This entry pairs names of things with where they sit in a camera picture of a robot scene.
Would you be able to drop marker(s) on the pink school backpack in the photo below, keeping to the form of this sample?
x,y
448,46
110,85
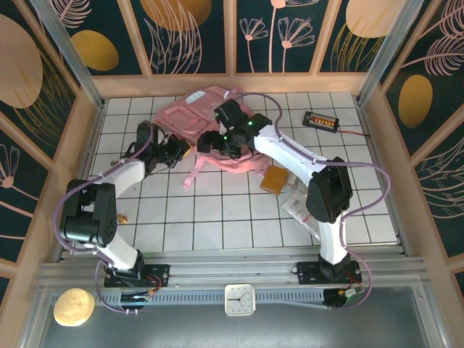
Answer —
x,y
181,116

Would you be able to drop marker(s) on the tan leather wallet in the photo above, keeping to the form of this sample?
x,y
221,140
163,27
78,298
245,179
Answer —
x,y
273,179

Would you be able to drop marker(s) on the white packet with red print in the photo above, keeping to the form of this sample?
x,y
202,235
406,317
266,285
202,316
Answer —
x,y
295,206

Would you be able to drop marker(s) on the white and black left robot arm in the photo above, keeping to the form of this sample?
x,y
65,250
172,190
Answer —
x,y
123,174

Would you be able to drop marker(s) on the small brass object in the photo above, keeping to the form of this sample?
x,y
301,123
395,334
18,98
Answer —
x,y
122,219

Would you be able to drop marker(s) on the black charger board orange connectors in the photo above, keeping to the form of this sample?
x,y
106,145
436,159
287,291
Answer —
x,y
320,121

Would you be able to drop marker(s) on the white square clock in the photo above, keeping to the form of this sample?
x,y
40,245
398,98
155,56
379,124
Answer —
x,y
239,300

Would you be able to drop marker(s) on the round yellow sponge disc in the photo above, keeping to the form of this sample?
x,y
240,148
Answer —
x,y
74,307

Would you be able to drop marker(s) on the aluminium side rail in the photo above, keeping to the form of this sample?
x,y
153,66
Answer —
x,y
93,137

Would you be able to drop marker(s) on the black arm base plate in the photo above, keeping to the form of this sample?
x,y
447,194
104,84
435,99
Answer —
x,y
308,273
159,273

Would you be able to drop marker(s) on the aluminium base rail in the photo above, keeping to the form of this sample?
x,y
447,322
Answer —
x,y
232,270

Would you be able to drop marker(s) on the aluminium corner post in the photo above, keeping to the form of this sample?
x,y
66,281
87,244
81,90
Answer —
x,y
391,47
69,47

